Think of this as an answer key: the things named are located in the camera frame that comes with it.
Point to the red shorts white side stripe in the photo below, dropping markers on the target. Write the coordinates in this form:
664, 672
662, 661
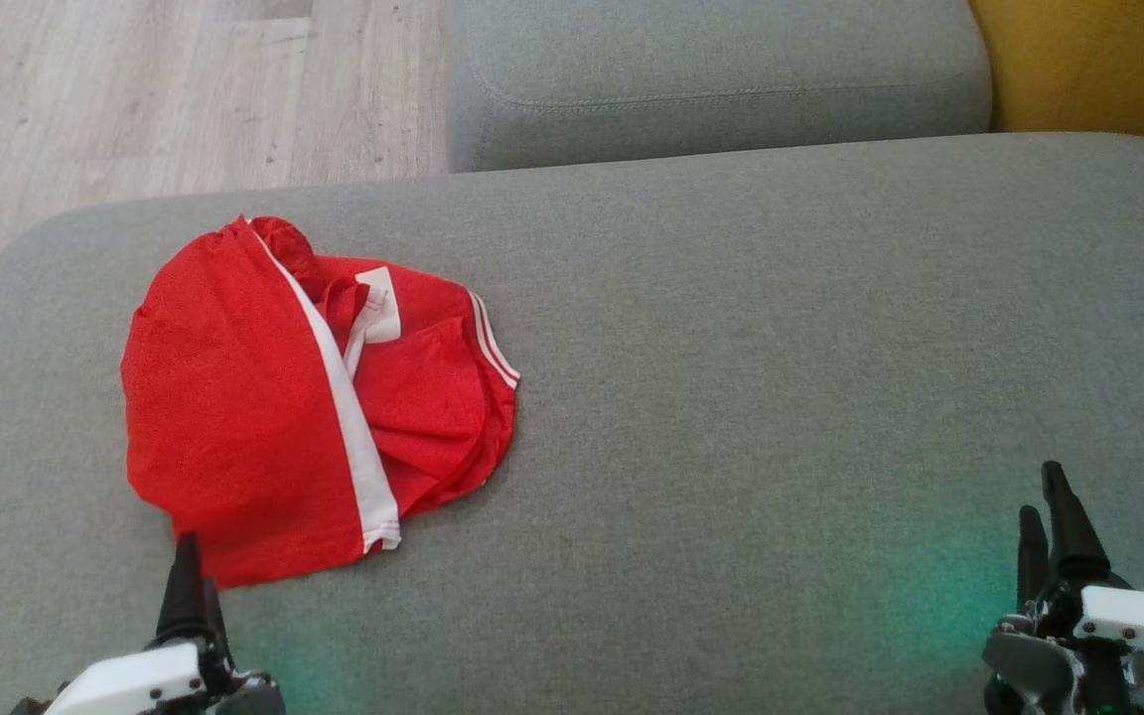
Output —
224, 417

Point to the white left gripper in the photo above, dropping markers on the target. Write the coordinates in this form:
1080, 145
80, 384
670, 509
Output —
125, 690

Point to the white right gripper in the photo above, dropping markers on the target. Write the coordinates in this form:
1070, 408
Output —
1138, 621

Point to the grey fabric sofa seat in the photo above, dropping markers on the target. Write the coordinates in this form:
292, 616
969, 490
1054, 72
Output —
731, 397

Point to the red basketball jersey number 23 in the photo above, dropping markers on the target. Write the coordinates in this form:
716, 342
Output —
433, 397

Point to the yellow cushion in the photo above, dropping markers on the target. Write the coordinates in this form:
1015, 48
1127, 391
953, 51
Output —
1098, 70

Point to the grey sofa cushion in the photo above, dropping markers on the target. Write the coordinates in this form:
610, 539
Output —
711, 79

